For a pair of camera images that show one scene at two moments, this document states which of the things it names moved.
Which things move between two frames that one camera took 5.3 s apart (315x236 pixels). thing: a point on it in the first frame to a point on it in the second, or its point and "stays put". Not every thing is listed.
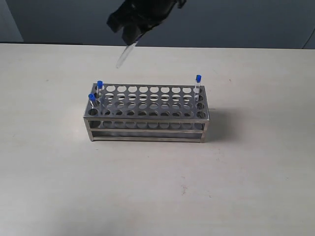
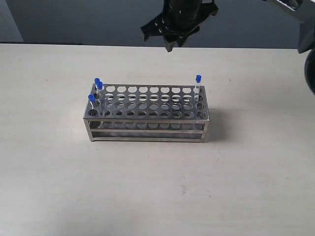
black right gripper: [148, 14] to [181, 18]
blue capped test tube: [197, 89] stays put
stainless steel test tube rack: [147, 111] stays put
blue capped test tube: [126, 53] to [96, 80]
